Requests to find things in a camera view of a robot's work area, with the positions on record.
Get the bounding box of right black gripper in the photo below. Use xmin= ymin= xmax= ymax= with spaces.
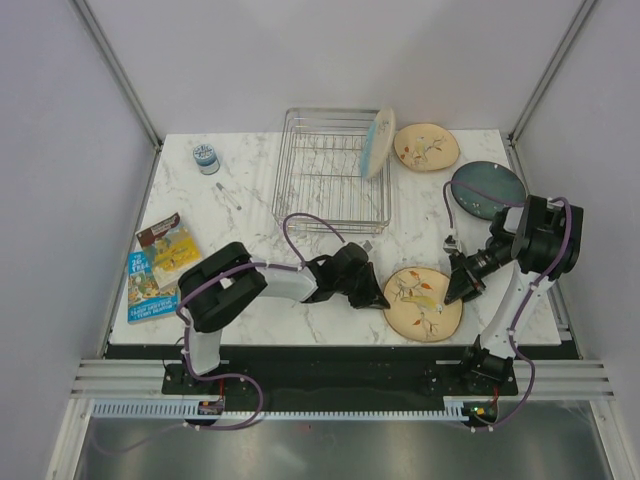
xmin=443 ymin=237 xmax=511 ymax=308

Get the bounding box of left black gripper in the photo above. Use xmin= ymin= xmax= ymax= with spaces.
xmin=336 ymin=263 xmax=389 ymax=310

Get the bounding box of cream plate with yellow bird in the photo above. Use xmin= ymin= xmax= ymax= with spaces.
xmin=383 ymin=267 xmax=463 ymax=343

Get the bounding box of blue and cream plate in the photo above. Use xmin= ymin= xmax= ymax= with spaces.
xmin=360 ymin=107 xmax=396 ymax=180

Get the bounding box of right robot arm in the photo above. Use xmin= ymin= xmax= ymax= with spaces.
xmin=442 ymin=195 xmax=584 ymax=395

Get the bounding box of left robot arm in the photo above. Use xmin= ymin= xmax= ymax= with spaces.
xmin=176 ymin=242 xmax=390 ymax=393

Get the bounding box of dark teal plate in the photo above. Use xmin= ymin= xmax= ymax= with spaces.
xmin=451 ymin=161 xmax=526 ymax=220

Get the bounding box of cream plate with blue bird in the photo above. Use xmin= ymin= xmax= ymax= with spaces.
xmin=393 ymin=123 xmax=460 ymax=173

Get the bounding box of white pen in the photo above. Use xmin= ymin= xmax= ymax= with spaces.
xmin=216 ymin=182 xmax=242 ymax=211

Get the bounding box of brown and yellow book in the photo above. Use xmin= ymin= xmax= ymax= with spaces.
xmin=136 ymin=212 xmax=203 ymax=291

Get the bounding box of small blue-lidded jar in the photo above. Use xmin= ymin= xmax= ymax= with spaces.
xmin=192 ymin=144 xmax=220 ymax=175

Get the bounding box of blue paperback book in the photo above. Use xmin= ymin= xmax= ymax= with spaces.
xmin=127 ymin=252 xmax=178 ymax=324

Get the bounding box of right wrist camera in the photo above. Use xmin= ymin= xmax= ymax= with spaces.
xmin=443 ymin=235 xmax=461 ymax=255

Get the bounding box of metal wire dish rack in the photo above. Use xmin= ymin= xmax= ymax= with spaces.
xmin=272 ymin=107 xmax=392 ymax=234

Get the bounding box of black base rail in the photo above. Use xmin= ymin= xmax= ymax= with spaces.
xmin=106 ymin=345 xmax=518 ymax=413

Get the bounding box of white cable duct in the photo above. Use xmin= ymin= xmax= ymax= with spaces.
xmin=92 ymin=399 xmax=224 ymax=420

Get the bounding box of aluminium frame profile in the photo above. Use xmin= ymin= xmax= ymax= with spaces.
xmin=70 ymin=0 xmax=163 ymax=152

